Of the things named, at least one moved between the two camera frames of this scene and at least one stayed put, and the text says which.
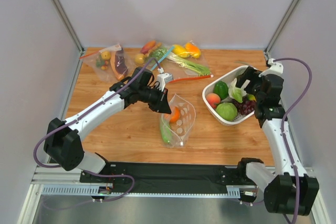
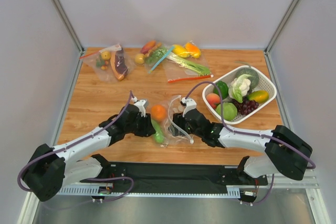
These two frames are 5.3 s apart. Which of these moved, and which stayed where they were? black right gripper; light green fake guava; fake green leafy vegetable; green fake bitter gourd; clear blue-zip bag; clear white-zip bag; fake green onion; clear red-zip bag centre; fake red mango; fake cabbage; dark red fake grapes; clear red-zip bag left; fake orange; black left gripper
Moved: green fake bitter gourd; black right gripper; fake orange; black left gripper; clear white-zip bag
Stayed: clear red-zip bag centre; clear red-zip bag left; fake cabbage; dark red fake grapes; clear blue-zip bag; fake red mango; fake green leafy vegetable; light green fake guava; fake green onion
